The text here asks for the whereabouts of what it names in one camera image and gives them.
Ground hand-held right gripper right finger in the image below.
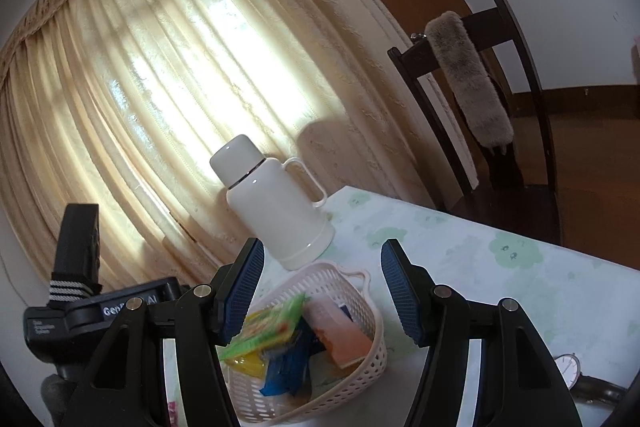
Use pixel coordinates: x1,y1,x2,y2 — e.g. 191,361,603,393
380,238,583,427

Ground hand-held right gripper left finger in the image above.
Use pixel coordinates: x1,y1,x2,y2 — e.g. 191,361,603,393
60,237,266,427

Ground green snack packet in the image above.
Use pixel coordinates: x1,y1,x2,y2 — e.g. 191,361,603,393
217,293,307,360

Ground yellow snack packet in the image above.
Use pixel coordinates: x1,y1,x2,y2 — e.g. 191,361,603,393
225,349,268,380

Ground blue snack packet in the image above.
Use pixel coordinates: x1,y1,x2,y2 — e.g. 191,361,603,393
260,322,321,398

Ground pale pink plastic basket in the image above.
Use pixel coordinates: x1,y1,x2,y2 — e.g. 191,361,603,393
220,259,388,423

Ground person's left hand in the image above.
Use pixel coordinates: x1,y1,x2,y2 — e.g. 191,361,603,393
41,373,76,423

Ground orange box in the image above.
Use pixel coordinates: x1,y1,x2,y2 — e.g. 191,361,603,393
302,297,373,369

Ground white green patterned tablecloth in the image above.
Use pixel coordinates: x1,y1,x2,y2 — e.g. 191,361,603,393
160,186,640,427

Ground white thermos jug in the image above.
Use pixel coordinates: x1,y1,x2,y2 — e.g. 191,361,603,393
209,134,336,272

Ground dark wooden chair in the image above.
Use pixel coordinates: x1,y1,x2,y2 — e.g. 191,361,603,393
387,0,563,248

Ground grey furry cloth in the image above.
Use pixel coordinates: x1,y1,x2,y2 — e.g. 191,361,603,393
425,11,516,148

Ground cream curtain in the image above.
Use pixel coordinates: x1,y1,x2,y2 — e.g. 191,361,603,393
0,0,481,303

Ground wristwatch with dark strap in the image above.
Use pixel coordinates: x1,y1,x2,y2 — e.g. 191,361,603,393
552,352,628,405

